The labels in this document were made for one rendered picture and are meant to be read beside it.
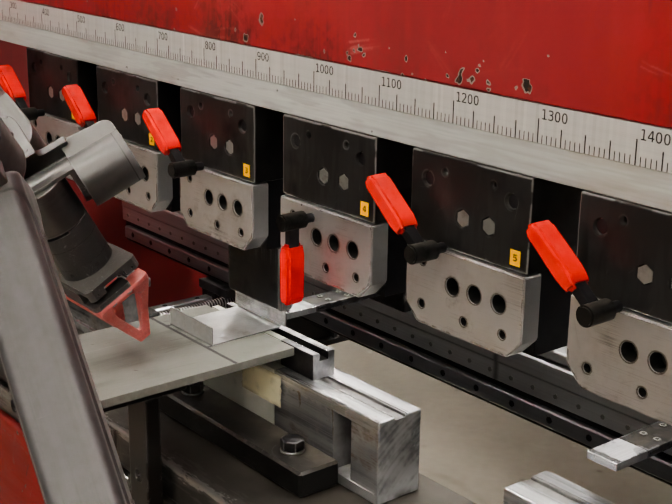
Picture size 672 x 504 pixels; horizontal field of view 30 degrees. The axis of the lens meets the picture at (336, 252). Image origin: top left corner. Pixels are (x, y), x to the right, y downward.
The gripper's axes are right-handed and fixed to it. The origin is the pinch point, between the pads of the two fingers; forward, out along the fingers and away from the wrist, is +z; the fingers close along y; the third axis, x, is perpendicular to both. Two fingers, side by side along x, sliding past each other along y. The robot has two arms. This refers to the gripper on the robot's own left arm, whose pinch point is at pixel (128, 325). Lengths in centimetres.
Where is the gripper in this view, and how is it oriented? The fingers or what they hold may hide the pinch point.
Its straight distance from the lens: 137.6
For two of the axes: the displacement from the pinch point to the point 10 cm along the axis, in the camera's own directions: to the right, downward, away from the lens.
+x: -6.9, 6.3, -3.7
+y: -6.2, -2.3, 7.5
